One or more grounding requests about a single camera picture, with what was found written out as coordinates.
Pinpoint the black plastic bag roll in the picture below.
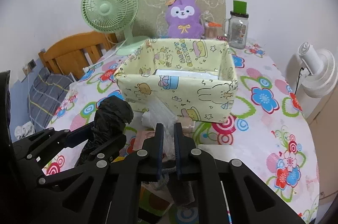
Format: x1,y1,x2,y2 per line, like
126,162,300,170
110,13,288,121
76,95,134,166

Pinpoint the clear plastic bag roll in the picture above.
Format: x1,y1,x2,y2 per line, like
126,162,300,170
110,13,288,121
141,99,196,156

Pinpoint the pink wet wipes pack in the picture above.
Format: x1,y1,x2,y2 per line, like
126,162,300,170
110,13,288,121
126,130,155,158

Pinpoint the grey plaid pillow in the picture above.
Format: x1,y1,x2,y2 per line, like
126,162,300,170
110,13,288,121
27,67,74,132

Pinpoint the floral tablecloth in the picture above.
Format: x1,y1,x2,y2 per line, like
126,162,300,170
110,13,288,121
43,43,319,223

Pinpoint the yellow cartoon storage box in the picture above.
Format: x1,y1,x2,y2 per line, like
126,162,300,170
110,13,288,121
114,38,238,123

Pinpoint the glass mason jar mug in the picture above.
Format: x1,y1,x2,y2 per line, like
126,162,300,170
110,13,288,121
223,11,249,49

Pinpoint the purple plush toy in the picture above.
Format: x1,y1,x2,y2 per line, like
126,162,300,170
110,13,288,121
165,0,204,39

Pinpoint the green desk fan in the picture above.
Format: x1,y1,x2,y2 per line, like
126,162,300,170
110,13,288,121
81,0,148,55

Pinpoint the white clip fan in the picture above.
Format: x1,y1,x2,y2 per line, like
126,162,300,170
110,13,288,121
294,42,337,98

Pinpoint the green card in jar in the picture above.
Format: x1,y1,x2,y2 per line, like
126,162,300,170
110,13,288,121
233,0,247,14

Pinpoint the white fan power cord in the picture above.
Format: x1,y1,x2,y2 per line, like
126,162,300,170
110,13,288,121
82,40,127,74

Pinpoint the black fan cable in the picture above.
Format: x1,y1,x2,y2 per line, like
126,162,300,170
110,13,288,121
293,66,309,95

